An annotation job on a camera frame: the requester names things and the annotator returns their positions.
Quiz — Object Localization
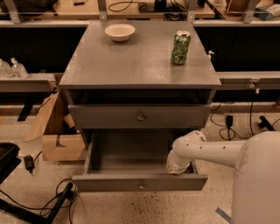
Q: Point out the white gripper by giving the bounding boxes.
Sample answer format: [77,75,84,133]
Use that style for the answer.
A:
[166,150,191,175]

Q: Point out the grey drawer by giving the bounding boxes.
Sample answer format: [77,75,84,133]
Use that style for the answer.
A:
[69,104,211,129]
[73,131,208,193]

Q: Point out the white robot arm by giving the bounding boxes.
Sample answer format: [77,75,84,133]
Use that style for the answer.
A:
[166,130,280,224]

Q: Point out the grey wooden drawer cabinet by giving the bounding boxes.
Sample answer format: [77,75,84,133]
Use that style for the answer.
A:
[59,20,221,143]

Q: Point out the grey top drawer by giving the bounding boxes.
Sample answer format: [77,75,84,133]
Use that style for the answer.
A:
[69,104,211,129]

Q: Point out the open cardboard box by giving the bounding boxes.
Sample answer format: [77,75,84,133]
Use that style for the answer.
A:
[25,92,86,161]

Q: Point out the black power adapter right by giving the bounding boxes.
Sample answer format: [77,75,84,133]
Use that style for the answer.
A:
[226,115,233,128]

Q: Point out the black power adapter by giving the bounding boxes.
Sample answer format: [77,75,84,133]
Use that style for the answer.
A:
[226,115,233,128]
[24,155,34,173]

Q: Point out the small white pump bottle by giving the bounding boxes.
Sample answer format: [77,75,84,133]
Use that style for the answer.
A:
[207,51,214,61]

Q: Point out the green soda can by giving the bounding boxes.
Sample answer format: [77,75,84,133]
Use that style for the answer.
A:
[171,30,191,65]

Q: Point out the white paper bowl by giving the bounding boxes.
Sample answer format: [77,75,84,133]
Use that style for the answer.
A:
[105,24,136,42]

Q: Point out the black power adapter left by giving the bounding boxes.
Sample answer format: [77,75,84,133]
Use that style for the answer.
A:
[24,155,34,173]

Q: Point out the black stand base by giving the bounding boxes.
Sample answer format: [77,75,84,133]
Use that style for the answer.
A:
[0,183,73,224]

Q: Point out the clear sanitizer bottle right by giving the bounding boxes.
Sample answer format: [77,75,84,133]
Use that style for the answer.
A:
[10,58,29,79]

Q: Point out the clear sanitizer bottle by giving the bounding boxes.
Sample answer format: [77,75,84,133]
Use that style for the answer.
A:
[10,58,29,79]
[0,59,14,77]

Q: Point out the clear sanitizer bottle left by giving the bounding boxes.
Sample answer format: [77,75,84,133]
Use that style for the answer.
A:
[0,59,14,77]

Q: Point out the black floor cable right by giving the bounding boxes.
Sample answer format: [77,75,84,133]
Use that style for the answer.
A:
[209,113,255,142]

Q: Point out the black floor cable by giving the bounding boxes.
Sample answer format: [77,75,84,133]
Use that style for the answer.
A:
[209,113,255,142]
[0,178,79,224]

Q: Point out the black floor cable left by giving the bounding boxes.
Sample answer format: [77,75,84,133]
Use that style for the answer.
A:
[0,178,79,224]

